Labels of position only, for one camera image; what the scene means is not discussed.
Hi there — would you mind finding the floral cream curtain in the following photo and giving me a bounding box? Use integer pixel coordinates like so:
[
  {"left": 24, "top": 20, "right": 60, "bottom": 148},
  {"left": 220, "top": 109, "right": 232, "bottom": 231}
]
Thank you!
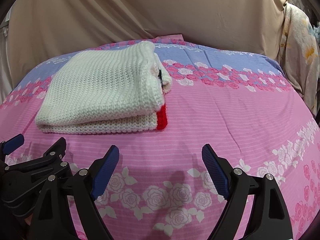
[{"left": 278, "top": 3, "right": 319, "bottom": 116}]

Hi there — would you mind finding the white satin curtain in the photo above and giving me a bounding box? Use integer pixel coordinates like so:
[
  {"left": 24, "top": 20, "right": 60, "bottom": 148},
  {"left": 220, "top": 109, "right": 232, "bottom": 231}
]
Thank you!
[{"left": 0, "top": 9, "right": 13, "bottom": 103}]

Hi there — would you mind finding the beige fabric backdrop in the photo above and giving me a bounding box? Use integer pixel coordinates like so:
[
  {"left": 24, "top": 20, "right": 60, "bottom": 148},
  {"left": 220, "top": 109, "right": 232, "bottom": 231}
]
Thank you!
[{"left": 8, "top": 0, "right": 286, "bottom": 85}]

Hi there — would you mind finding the white red black knit sweater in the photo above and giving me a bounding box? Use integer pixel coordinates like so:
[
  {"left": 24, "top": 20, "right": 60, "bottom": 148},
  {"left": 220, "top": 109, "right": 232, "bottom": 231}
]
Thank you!
[{"left": 35, "top": 41, "right": 172, "bottom": 134}]

